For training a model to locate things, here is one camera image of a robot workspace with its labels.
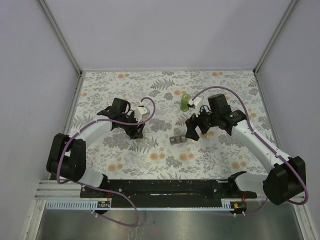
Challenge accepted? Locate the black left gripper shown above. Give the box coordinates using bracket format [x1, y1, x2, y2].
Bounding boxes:
[120, 110, 146, 140]

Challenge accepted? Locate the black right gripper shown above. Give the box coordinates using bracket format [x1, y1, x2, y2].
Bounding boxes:
[185, 104, 219, 141]

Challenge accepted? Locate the green pill bottle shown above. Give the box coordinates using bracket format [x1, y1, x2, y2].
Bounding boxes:
[180, 98, 189, 112]

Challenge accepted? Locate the grey weekly pill organizer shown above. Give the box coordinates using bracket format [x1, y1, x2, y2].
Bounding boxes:
[169, 128, 187, 145]

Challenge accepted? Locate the green bottle cap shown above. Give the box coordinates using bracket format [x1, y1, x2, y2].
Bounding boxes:
[181, 93, 191, 103]

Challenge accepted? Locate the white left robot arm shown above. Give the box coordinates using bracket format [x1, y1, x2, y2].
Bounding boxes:
[46, 98, 150, 198]

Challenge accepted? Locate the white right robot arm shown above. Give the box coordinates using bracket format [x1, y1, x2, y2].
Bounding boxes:
[185, 94, 309, 206]

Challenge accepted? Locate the floral table mat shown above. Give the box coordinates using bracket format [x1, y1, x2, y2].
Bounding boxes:
[70, 70, 274, 179]

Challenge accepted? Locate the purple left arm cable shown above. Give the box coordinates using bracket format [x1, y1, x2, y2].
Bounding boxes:
[56, 96, 156, 228]

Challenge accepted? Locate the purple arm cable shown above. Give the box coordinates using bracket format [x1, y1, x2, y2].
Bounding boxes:
[56, 96, 156, 228]
[191, 86, 308, 217]

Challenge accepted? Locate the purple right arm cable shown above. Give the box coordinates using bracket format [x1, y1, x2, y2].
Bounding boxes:
[191, 86, 308, 217]

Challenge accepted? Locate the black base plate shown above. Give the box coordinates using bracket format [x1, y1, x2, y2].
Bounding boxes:
[80, 179, 257, 206]

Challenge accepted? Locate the white cable duct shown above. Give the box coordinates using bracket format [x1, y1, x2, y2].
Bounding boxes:
[45, 198, 234, 211]

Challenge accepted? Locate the aluminium frame rail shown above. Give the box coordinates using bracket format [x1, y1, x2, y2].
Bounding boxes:
[34, 180, 82, 200]

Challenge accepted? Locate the left aluminium corner post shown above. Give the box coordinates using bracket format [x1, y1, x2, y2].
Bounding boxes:
[37, 0, 83, 76]

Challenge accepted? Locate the aluminium corner post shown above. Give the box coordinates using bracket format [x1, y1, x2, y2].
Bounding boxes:
[37, 0, 83, 76]
[253, 0, 301, 75]

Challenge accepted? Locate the right aluminium corner post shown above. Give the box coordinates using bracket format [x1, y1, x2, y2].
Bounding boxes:
[253, 0, 301, 75]

